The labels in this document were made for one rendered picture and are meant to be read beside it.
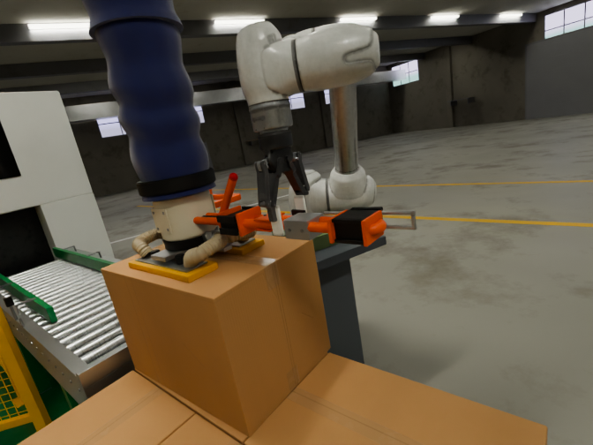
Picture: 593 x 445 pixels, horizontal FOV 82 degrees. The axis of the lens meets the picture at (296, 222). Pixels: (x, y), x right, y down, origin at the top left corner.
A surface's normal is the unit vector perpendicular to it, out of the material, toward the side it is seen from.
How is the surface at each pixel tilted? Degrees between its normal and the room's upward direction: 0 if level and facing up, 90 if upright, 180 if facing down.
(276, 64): 88
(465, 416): 0
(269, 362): 90
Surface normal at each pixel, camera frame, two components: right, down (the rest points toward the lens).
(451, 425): -0.17, -0.95
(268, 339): 0.78, 0.03
